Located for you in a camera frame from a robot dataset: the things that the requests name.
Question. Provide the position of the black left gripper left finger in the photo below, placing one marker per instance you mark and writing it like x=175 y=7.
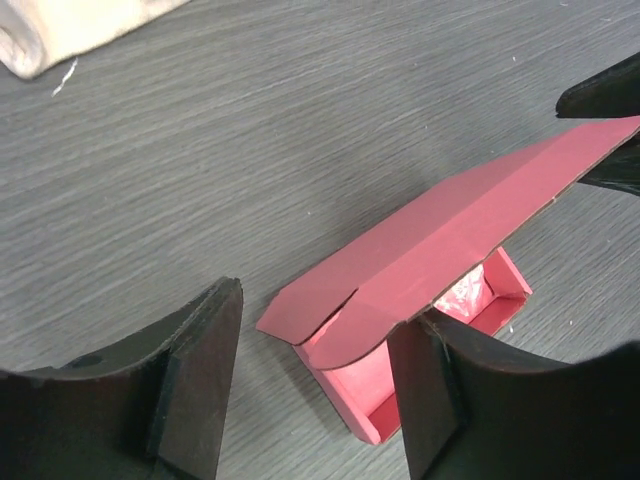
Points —
x=150 y=406

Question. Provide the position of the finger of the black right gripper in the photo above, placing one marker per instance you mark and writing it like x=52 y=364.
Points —
x=619 y=171
x=611 y=93

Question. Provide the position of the beige canvas tote bag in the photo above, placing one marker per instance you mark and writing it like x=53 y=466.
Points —
x=36 y=35

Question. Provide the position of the small clear plastic wrapper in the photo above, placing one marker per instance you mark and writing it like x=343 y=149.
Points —
x=467 y=298

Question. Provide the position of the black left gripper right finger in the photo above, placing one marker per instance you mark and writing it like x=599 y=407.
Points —
x=473 y=407

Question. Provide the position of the pink paper box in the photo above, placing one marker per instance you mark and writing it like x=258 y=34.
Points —
x=338 y=315

